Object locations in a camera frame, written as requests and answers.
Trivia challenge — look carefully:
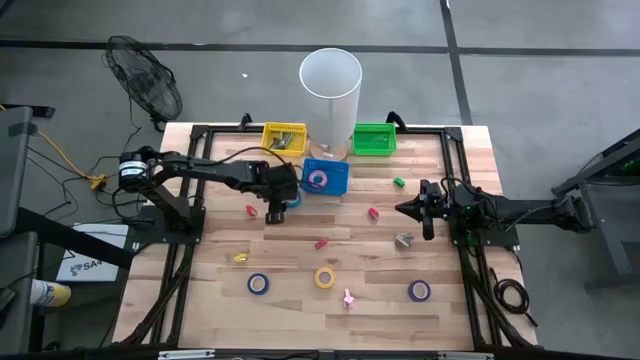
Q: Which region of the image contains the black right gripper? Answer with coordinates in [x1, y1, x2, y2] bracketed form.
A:
[394, 179, 452, 242]

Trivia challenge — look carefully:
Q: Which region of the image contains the pink tape roll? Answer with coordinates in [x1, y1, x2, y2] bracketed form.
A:
[307, 169, 330, 190]

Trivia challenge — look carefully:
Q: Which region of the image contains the yellow tape roll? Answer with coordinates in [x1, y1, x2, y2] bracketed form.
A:
[313, 266, 337, 290]

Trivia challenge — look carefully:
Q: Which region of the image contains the dark blue tape roll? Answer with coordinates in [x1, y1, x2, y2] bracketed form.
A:
[246, 272, 270, 296]

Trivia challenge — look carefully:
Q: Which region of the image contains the purple tape roll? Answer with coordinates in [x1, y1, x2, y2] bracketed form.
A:
[407, 279, 432, 303]

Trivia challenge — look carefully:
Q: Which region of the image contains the yellow plastic basket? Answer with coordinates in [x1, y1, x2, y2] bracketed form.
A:
[260, 122, 309, 158]

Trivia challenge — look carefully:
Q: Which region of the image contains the blue plastic basket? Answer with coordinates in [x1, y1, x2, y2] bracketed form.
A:
[301, 157, 351, 197]

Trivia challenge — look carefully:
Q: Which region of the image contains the green plastic basket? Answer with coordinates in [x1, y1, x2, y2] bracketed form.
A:
[351, 122, 399, 157]

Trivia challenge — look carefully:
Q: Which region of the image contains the white cylinder shade lamp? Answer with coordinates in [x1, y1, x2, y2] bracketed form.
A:
[298, 47, 363, 161]

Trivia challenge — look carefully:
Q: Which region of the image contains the black floor fan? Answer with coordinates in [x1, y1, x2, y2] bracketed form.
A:
[103, 34, 184, 132]

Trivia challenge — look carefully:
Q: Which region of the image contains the grey equipment stand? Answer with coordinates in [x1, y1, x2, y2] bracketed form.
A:
[549, 127, 640, 291]

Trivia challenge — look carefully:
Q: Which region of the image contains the white printed sign board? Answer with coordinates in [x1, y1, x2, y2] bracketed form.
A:
[55, 223, 131, 284]

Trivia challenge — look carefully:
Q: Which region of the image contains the yellow and white can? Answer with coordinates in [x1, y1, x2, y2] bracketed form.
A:
[29, 278, 72, 308]

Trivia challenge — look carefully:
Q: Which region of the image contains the grey equipment cart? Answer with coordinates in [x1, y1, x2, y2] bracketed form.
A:
[0, 103, 136, 356]

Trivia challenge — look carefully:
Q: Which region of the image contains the black aluminium table frame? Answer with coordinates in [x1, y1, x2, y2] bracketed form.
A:
[112, 112, 539, 351]

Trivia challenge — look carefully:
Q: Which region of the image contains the coiled black cable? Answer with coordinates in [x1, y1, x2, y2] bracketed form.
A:
[492, 267, 540, 329]

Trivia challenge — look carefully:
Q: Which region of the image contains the black floor cable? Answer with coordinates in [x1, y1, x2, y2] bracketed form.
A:
[24, 97, 159, 211]

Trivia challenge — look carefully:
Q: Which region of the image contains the silver metal bracket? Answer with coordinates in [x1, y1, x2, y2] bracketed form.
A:
[437, 351, 494, 360]
[158, 349, 216, 360]

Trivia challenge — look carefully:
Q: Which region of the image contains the yellow cable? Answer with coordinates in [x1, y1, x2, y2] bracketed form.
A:
[37, 130, 109, 191]

